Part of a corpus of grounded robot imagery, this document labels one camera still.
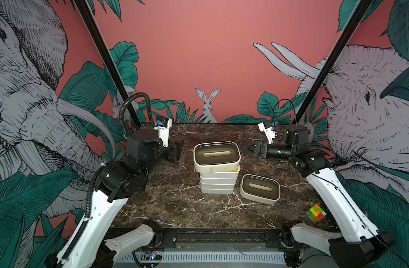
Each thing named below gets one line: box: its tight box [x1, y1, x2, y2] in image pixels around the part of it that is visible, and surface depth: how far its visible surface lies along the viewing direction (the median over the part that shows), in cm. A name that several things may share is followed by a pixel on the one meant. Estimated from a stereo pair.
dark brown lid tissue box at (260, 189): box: [239, 173, 282, 205], surface depth 87 cm
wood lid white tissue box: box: [200, 167, 240, 179], surface depth 72 cm
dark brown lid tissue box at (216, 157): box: [193, 141, 241, 174], surface depth 70 cm
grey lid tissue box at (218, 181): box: [200, 176, 238, 185], surface depth 81 cm
